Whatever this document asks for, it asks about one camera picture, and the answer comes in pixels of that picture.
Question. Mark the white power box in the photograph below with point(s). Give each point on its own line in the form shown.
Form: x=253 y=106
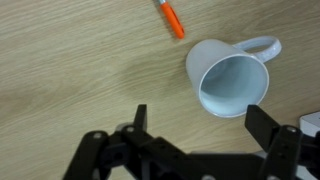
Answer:
x=310 y=123

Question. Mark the white ceramic mug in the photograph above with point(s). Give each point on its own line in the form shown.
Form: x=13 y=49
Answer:
x=227 y=78

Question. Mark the orange marker pen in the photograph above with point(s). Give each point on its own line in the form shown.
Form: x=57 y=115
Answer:
x=172 y=18

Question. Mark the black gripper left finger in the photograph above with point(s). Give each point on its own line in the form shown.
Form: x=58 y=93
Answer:
x=140 y=120

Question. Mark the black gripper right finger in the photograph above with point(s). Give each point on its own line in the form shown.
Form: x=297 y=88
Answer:
x=261 y=126

